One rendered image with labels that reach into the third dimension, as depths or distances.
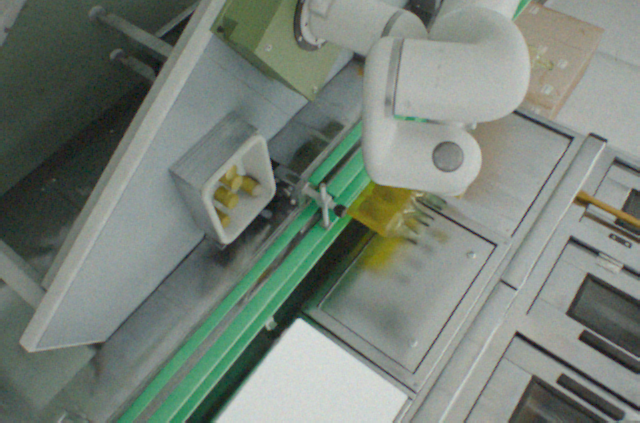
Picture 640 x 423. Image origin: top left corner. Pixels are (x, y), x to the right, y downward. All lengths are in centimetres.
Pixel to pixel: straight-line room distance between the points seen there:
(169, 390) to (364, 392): 43
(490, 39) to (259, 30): 43
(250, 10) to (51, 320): 65
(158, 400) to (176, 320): 16
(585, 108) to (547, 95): 114
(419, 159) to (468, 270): 81
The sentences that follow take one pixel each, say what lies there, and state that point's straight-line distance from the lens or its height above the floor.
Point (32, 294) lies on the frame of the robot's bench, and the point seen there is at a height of 65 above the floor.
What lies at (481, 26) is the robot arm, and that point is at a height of 121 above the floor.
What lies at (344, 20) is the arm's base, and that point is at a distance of 95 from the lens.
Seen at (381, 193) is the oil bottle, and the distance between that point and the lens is 133.
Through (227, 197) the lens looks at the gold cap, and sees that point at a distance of 115.
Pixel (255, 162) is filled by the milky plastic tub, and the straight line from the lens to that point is 116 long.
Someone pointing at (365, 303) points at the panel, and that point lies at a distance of 137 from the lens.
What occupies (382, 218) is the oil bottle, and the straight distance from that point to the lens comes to 130.
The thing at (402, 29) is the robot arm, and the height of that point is 104.
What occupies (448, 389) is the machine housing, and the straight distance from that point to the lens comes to 132.
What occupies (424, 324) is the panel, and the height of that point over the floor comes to 125.
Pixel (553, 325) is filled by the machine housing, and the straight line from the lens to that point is 147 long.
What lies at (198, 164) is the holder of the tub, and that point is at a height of 79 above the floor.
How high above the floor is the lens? 137
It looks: 21 degrees down
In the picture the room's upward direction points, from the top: 121 degrees clockwise
